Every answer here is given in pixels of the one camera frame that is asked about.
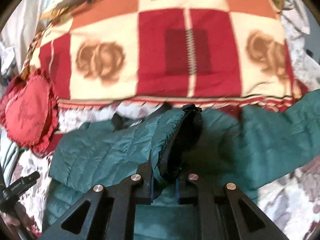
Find green quilted puffer jacket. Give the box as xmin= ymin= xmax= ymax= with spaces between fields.
xmin=42 ymin=90 xmax=319 ymax=239

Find person's left hand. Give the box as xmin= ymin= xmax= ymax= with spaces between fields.
xmin=1 ymin=202 xmax=34 ymax=239

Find light blue folded cloth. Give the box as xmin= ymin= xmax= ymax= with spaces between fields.
xmin=1 ymin=129 xmax=20 ymax=186

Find red heart-shaped ruffled pillow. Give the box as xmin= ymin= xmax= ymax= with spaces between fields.
xmin=1 ymin=69 xmax=59 ymax=154

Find floral red white bedspread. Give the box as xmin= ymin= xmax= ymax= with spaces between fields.
xmin=11 ymin=103 xmax=319 ymax=239

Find red cream checkered rose blanket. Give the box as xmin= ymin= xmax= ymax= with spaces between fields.
xmin=22 ymin=0 xmax=307 ymax=111

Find cream curtain fabric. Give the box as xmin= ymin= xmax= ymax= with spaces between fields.
xmin=1 ymin=0 xmax=54 ymax=75

